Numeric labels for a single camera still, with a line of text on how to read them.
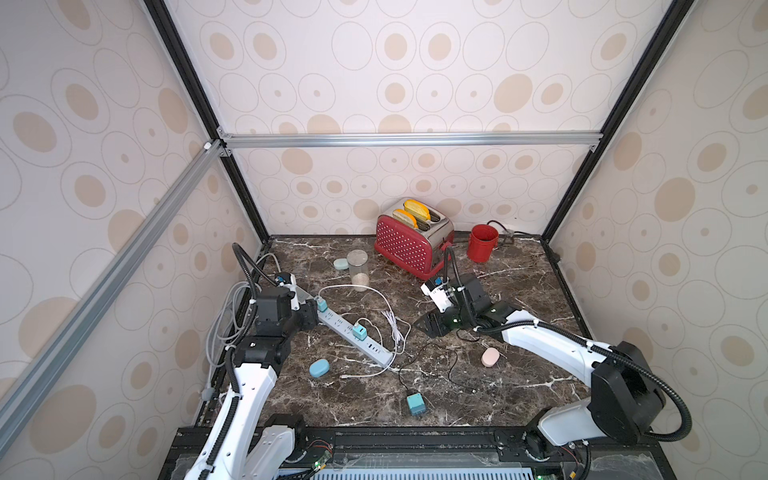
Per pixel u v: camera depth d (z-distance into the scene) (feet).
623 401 1.39
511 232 3.97
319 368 2.80
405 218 3.21
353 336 2.94
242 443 1.40
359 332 2.85
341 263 3.54
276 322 1.85
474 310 2.12
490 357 2.87
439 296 2.46
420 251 3.19
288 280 2.25
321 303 3.03
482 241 3.45
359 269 3.18
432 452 2.40
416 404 2.59
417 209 3.28
